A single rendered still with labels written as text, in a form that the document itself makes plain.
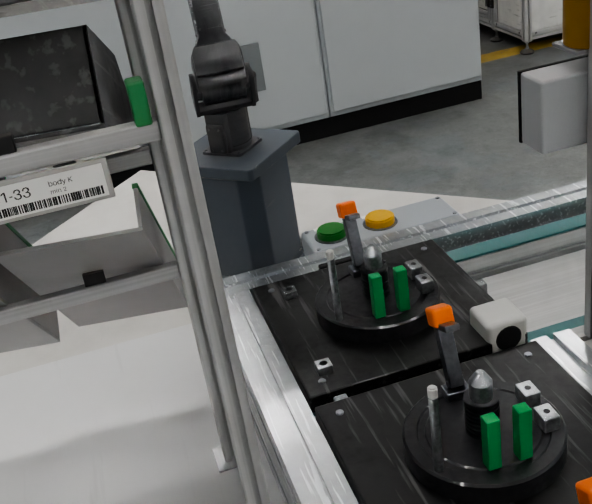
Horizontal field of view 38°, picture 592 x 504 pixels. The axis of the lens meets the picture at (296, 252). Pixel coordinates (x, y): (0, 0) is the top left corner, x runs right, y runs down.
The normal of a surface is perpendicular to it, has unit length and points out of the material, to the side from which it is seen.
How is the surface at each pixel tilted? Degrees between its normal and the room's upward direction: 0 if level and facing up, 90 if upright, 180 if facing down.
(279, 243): 90
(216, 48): 70
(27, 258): 135
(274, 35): 90
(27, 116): 65
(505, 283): 0
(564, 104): 90
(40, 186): 90
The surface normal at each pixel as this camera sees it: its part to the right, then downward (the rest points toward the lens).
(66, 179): 0.28, 0.42
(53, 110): 0.04, 0.04
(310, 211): -0.14, -0.87
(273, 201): 0.87, 0.11
